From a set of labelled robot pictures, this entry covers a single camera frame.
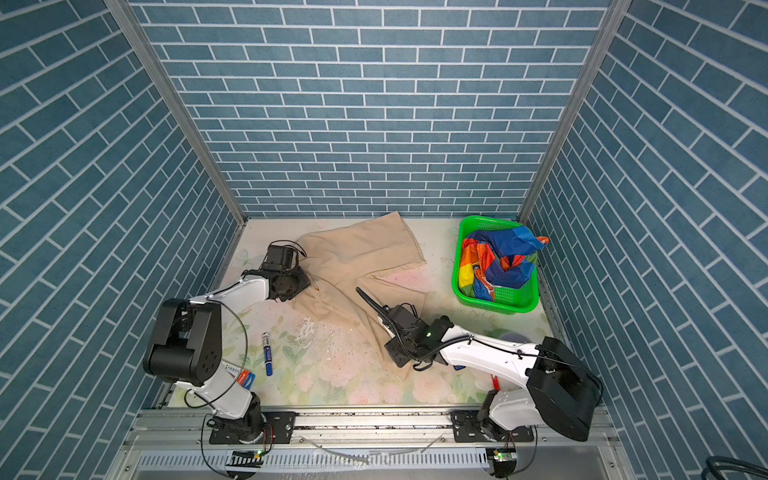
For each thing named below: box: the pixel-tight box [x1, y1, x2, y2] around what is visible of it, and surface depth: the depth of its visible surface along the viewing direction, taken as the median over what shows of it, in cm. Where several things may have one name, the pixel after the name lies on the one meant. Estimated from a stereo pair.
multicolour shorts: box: [459, 226, 550, 302], surface depth 96 cm
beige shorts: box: [290, 211, 428, 379], surface depth 104 cm
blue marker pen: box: [262, 332, 273, 377], surface depth 86 cm
